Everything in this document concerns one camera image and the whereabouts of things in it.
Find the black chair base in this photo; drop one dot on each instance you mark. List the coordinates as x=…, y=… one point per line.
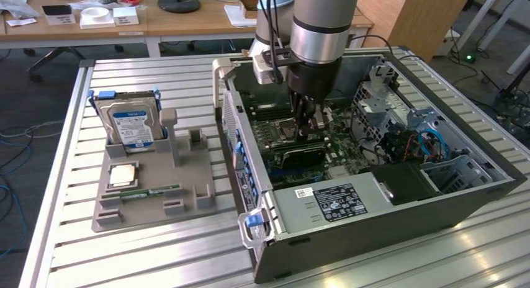
x=53, y=55

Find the silver CPU chip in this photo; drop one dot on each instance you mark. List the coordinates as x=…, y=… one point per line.
x=123, y=174

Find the green motherboard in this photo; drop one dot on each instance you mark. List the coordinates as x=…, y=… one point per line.
x=343, y=151

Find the wooden cabinet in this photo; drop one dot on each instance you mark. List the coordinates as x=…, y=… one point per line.
x=418, y=21

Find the device with green light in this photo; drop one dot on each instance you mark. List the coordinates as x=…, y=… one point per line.
x=470, y=57

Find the wooden desk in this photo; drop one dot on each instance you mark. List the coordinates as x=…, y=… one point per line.
x=199, y=24
x=61, y=32

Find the silver chipset heatsink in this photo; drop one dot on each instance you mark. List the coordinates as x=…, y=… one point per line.
x=337, y=172

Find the blue case latch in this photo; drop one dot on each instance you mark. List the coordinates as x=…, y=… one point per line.
x=253, y=222

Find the grey parts rack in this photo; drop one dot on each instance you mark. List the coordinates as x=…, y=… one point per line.
x=165, y=164

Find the white paper stack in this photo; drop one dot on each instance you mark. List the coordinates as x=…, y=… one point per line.
x=240, y=18

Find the CPU socket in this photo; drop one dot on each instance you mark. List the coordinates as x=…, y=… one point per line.
x=285, y=128

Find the clear plastic bag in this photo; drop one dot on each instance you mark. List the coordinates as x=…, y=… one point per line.
x=16, y=5

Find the white label card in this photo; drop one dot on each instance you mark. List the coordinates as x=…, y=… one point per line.
x=20, y=22

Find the red small item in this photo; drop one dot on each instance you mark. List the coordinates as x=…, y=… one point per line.
x=128, y=1

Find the flat white box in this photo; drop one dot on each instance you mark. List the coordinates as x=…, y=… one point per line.
x=97, y=23

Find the metal disk bay cage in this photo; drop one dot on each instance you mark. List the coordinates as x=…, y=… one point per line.
x=372, y=111

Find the white tape roll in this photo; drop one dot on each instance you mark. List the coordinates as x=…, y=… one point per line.
x=93, y=12

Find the hard disk in blue caddy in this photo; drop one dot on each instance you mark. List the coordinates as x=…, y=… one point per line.
x=129, y=126

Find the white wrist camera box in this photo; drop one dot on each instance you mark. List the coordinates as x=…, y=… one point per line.
x=264, y=69

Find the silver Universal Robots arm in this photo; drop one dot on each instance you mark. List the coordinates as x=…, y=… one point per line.
x=319, y=36

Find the white cube box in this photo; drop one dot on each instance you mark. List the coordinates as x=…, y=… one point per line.
x=125, y=16

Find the black graphics card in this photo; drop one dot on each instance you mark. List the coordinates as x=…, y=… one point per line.
x=301, y=157

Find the green RAM stick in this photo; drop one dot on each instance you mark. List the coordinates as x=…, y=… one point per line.
x=136, y=192

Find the RAM stick with label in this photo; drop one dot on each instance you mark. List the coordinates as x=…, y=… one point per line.
x=285, y=146

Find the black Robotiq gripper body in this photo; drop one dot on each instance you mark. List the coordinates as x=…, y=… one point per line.
x=312, y=80

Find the white box with black top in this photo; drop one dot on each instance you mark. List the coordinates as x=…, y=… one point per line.
x=57, y=15

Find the black round lamp base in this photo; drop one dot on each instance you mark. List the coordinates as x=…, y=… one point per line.
x=177, y=4

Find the grey power supply unit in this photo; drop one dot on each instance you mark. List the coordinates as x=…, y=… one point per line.
x=297, y=210

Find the open dark grey PC case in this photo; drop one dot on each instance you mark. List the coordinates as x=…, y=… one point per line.
x=372, y=238

